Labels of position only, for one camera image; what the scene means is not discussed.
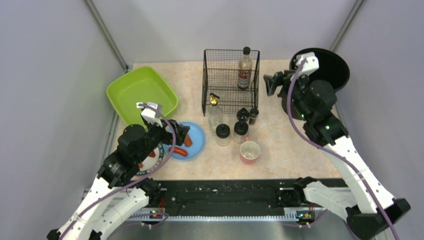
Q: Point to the pink mug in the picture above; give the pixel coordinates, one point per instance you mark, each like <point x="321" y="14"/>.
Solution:
<point x="249" y="152"/>

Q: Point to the brown sauce bottle black cap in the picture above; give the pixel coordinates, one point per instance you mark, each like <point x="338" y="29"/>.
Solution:
<point x="245" y="65"/>

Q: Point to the orange sausage piece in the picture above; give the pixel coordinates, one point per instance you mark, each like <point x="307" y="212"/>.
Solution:
<point x="187" y="141"/>

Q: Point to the black wire basket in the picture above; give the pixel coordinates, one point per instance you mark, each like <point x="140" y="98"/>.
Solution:
<point x="220" y="76"/>

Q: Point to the clear jar black lid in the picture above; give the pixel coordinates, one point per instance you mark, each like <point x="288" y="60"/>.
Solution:
<point x="241" y="132"/>
<point x="223" y="133"/>

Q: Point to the clear bottle gold pump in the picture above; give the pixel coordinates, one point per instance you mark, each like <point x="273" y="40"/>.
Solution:
<point x="215" y="113"/>

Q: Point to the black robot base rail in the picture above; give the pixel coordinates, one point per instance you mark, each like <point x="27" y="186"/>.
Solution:
<point x="229" y="200"/>

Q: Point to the green plastic tub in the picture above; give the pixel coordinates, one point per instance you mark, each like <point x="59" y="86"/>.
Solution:
<point x="143" y="84"/>

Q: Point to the black trash bin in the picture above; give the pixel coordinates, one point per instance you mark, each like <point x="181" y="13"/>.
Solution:
<point x="334" y="69"/>

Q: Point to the black pepper grinder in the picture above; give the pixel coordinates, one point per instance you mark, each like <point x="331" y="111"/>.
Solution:
<point x="243" y="115"/>

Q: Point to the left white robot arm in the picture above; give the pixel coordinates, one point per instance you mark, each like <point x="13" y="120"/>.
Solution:
<point x="114" y="195"/>

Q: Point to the red sausage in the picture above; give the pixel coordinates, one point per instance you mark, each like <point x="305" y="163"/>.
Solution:
<point x="177" y="151"/>

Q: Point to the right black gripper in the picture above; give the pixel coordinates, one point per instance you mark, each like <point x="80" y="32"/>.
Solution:
<point x="279" y="81"/>

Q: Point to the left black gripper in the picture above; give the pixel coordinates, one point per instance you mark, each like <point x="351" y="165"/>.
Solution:
<point x="173" y="131"/>

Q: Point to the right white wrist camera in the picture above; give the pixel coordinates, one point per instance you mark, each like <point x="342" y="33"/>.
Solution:
<point x="307" y="62"/>

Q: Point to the small dark spice bottle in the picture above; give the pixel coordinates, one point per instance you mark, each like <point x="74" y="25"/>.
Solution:
<point x="254" y="112"/>

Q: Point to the blue plate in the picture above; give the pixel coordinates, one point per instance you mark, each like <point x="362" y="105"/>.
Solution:
<point x="198" y="138"/>

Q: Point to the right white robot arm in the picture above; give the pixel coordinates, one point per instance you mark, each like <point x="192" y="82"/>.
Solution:
<point x="369" y="210"/>

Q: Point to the white green rimmed plate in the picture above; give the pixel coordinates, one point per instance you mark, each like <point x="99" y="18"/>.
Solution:
<point x="150" y="163"/>

